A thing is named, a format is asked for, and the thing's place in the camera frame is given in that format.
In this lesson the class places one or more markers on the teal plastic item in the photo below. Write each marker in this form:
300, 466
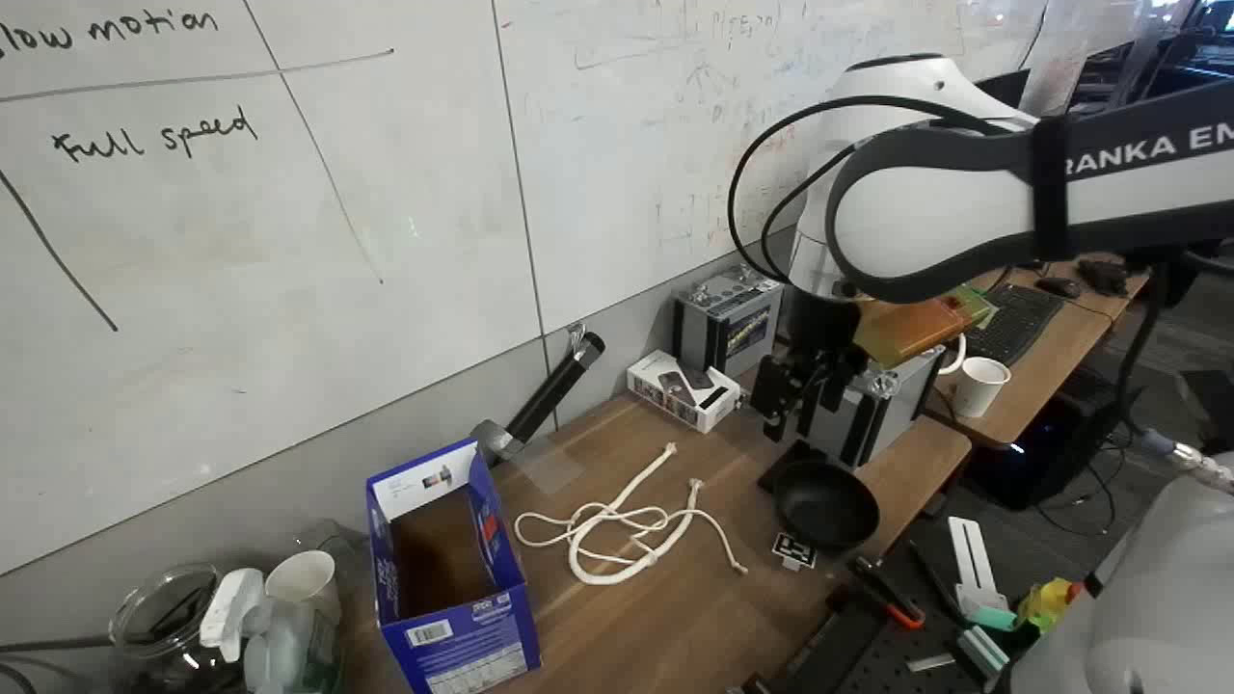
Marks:
991, 650

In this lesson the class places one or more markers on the black keyboard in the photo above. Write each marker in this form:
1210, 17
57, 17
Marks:
1024, 331

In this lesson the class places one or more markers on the white plastic bar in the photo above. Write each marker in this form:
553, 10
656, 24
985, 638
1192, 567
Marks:
974, 562

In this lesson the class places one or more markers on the orange wrist camera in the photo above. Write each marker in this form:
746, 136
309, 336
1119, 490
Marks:
907, 334

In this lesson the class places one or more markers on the clear tape strip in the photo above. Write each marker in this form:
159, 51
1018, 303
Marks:
557, 470

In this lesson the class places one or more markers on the black computer case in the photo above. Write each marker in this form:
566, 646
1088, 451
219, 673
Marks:
1028, 466

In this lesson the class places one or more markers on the black white fiducial tag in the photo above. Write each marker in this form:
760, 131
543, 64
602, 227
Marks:
796, 553

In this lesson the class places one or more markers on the yellow green tool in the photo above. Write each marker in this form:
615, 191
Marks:
1046, 602

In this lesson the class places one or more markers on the white paper cup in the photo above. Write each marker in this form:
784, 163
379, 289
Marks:
304, 580
982, 389

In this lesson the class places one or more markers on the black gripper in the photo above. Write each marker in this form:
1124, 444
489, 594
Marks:
817, 334

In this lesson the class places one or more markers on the whiteboard with black handwriting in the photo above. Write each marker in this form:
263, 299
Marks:
257, 323

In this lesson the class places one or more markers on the clear glass jar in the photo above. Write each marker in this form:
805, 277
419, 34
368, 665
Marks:
155, 620

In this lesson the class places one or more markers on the black perforated board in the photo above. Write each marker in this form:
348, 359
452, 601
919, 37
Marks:
899, 670

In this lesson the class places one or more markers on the black bowl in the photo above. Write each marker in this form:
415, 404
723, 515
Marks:
822, 508

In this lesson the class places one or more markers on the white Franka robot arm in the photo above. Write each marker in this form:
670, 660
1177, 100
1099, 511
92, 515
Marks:
938, 213

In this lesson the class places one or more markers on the green plastic clip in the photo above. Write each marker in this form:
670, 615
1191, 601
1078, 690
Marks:
976, 305

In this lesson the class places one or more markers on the black cylinder with duct tape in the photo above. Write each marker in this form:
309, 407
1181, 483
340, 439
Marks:
553, 390

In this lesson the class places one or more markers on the small white product box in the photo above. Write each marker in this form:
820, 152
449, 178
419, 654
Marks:
670, 390

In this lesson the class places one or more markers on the blue cardboard snack box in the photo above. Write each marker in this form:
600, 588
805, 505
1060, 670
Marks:
465, 641

